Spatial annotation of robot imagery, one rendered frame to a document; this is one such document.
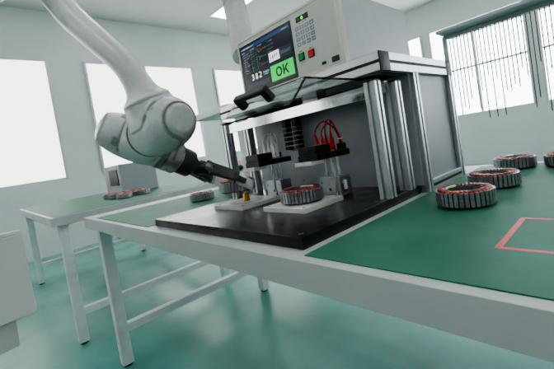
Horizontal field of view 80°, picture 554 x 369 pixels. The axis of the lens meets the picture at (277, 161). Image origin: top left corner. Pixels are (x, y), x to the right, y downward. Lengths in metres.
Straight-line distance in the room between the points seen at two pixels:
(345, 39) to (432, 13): 6.84
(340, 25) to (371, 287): 0.67
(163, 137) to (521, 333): 0.61
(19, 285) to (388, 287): 0.52
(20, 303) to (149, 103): 0.39
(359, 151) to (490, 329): 0.70
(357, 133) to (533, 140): 6.21
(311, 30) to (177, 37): 5.57
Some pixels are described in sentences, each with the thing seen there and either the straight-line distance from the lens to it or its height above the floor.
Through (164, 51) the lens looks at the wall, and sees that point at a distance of 6.27.
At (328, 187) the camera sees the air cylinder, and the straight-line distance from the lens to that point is 0.96.
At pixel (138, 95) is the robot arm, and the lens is 0.74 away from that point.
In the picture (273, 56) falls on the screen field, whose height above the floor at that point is 1.22.
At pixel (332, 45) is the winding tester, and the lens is 0.94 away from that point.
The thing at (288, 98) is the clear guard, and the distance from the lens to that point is 0.66.
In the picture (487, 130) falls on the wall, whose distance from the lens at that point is 7.26.
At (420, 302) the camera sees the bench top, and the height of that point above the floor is 0.73.
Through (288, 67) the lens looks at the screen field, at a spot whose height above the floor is 1.17.
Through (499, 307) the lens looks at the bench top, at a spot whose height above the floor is 0.74.
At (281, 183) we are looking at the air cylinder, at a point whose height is 0.81.
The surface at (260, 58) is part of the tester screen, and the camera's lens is 1.14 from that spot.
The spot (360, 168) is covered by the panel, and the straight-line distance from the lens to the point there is 1.04.
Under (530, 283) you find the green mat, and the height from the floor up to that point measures 0.75.
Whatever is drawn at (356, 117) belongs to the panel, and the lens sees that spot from 1.03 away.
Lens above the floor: 0.93
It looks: 2 degrees down
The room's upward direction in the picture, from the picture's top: 9 degrees counter-clockwise
